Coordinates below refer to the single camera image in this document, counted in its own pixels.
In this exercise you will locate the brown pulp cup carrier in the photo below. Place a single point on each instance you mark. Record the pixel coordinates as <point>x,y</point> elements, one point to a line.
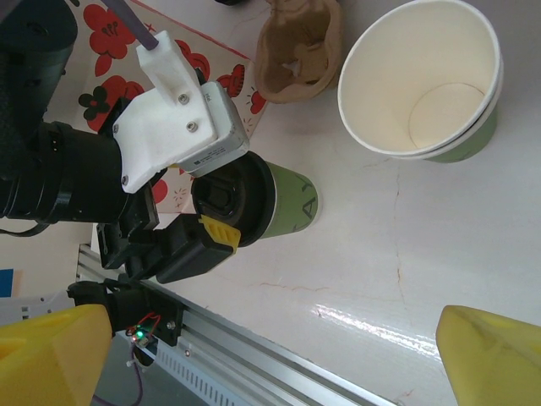
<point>296,80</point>

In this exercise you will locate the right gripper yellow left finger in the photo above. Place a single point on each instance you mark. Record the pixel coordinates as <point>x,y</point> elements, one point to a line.
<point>46,363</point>

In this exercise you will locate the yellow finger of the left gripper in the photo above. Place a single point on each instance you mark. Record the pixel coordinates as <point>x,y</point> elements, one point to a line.
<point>198,254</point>

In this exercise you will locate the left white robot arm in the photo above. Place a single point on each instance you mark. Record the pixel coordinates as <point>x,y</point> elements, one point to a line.
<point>25,311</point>

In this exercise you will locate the green paper cup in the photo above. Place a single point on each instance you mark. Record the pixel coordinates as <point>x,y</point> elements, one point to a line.
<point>422,63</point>
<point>291,199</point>
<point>469,148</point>

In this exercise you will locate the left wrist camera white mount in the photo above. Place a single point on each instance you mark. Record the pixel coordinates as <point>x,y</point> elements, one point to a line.
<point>169,127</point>

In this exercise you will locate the black plastic cup lid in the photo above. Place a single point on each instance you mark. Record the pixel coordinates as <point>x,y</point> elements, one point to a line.
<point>249,190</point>

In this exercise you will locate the red floral paper bag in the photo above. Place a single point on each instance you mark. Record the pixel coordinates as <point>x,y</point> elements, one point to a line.
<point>105,42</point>

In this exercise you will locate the black mounting plate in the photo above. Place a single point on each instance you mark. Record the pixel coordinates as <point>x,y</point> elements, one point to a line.
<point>139,304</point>

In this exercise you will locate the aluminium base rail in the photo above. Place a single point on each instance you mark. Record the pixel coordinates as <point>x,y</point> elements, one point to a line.
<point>253,351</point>

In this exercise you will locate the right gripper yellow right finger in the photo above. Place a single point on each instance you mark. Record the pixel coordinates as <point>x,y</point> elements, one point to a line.
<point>498,363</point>

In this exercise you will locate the small circuit board green light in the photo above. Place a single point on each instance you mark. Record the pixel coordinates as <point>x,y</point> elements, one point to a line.
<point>141,336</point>

